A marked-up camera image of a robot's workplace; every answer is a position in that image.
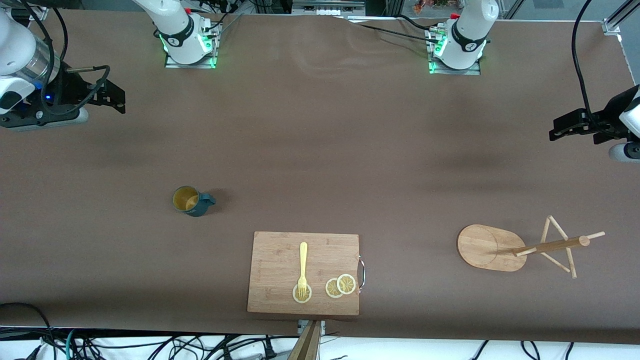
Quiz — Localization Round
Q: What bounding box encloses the teal cup yellow inside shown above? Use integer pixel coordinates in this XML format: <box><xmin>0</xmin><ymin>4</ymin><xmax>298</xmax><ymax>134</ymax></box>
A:
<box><xmin>172</xmin><ymin>185</ymin><xmax>217</xmax><ymax>218</ymax></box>

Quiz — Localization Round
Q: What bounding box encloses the wooden cup rack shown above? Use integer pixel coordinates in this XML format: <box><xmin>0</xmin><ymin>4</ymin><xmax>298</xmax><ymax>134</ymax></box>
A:
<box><xmin>456</xmin><ymin>215</ymin><xmax>606</xmax><ymax>279</ymax></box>

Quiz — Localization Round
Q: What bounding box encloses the brown table cover sheet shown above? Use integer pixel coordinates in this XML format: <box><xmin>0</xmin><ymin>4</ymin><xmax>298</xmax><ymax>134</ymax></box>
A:
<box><xmin>0</xmin><ymin>10</ymin><xmax>640</xmax><ymax>345</ymax></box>

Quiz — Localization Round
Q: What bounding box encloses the bamboo cutting board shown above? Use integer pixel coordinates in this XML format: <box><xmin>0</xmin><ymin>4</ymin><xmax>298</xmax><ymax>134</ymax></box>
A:
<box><xmin>247</xmin><ymin>231</ymin><xmax>361</xmax><ymax>316</ymax></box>

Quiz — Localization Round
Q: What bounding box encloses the yellow plastic fork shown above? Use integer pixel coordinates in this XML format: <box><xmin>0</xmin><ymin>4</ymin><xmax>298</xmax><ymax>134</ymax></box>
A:
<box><xmin>297</xmin><ymin>242</ymin><xmax>309</xmax><ymax>297</ymax></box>

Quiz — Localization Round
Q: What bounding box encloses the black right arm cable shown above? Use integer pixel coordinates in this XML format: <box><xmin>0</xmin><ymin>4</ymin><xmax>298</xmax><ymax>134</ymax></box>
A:
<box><xmin>20</xmin><ymin>0</ymin><xmax>112</xmax><ymax>117</ymax></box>

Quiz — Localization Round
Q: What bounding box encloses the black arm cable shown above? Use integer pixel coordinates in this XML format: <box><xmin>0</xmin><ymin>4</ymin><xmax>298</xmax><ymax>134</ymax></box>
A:
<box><xmin>20</xmin><ymin>0</ymin><xmax>112</xmax><ymax>117</ymax></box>
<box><xmin>571</xmin><ymin>0</ymin><xmax>608</xmax><ymax>132</ymax></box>

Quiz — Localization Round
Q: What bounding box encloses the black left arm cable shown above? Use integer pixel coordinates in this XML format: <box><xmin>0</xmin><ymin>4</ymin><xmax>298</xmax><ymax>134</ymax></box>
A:
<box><xmin>571</xmin><ymin>0</ymin><xmax>608</xmax><ymax>132</ymax></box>

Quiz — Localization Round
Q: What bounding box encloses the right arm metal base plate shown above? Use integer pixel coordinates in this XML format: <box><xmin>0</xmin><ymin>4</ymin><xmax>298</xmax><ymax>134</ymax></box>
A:
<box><xmin>164</xmin><ymin>21</ymin><xmax>221</xmax><ymax>70</ymax></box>

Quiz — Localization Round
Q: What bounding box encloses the aluminium frame profile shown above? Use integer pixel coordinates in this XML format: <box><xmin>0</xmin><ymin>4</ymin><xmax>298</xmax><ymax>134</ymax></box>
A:
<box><xmin>601</xmin><ymin>0</ymin><xmax>640</xmax><ymax>37</ymax></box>

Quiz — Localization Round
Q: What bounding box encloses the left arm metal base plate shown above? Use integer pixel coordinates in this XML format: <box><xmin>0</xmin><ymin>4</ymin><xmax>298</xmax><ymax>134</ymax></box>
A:
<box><xmin>426</xmin><ymin>27</ymin><xmax>482</xmax><ymax>76</ymax></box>

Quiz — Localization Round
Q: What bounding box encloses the black cable on table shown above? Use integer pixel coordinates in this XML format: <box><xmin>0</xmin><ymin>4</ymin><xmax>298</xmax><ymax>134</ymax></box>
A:
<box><xmin>347</xmin><ymin>14</ymin><xmax>443</xmax><ymax>45</ymax></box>

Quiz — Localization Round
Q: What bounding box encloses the black floor cable loop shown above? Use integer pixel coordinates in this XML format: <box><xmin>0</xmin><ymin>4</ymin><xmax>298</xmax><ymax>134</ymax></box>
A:
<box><xmin>0</xmin><ymin>302</ymin><xmax>57</xmax><ymax>360</ymax></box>

